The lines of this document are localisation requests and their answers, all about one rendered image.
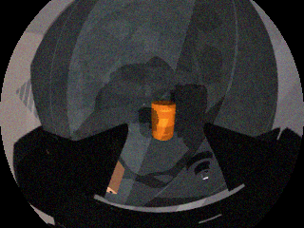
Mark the orange knob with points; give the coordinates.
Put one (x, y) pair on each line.
(163, 117)

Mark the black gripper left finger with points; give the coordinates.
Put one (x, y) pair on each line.
(93, 158)

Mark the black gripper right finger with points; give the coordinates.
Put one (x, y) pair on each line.
(237, 153)

